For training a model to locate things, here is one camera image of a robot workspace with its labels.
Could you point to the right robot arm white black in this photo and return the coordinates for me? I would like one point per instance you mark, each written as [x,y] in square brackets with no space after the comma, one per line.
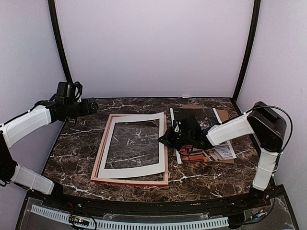
[261,120]

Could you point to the cat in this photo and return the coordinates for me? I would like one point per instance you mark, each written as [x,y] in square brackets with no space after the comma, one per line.
[216,151]

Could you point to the right black corner post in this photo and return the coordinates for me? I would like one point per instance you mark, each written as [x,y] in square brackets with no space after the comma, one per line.
[248,50]

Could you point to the red wooden picture frame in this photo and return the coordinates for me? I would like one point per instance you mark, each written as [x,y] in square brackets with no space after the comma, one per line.
[101,156]

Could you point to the white photo mat board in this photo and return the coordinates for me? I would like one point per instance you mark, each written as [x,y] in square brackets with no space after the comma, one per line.
[141,171]

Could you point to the black corner post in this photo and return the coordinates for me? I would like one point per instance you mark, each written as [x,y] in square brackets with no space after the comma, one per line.
[248,50]
[58,40]

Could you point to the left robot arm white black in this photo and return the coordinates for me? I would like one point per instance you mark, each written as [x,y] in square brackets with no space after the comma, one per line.
[42,114]

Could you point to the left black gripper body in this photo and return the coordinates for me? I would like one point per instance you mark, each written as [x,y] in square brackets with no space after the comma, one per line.
[72,111]

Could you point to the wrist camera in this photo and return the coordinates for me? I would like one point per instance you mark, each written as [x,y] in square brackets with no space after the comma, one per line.
[68,93]
[177,126]

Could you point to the left black corner post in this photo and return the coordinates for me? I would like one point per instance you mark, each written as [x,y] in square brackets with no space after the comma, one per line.
[58,40]

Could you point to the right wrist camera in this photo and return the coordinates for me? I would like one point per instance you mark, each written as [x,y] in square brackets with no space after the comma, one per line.
[177,126]

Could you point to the white slotted cable duct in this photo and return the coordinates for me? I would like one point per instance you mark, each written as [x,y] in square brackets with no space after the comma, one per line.
[100,224]

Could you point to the clear acrylic sheet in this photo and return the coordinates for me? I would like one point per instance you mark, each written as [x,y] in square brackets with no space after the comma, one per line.
[133,145]

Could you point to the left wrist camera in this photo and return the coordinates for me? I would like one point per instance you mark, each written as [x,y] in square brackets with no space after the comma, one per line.
[68,93]

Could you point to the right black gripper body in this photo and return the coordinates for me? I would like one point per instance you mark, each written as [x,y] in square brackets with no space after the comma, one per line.
[177,140]

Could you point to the black front rail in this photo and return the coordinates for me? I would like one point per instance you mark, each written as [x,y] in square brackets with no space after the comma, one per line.
[150,201]

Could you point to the brown frame backing board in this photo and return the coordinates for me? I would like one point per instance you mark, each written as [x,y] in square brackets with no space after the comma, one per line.
[225,115]

